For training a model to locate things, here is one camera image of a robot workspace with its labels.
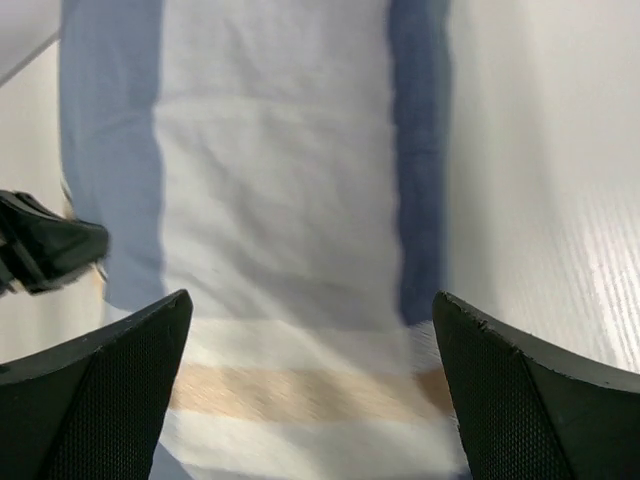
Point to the blue striped pillowcase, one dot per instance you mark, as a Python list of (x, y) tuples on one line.
[(283, 162)]

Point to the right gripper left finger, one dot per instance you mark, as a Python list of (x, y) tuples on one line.
[(93, 407)]

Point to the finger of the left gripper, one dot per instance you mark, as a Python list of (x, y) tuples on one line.
[(42, 251)]

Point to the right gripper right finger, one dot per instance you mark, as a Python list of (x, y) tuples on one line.
[(528, 409)]

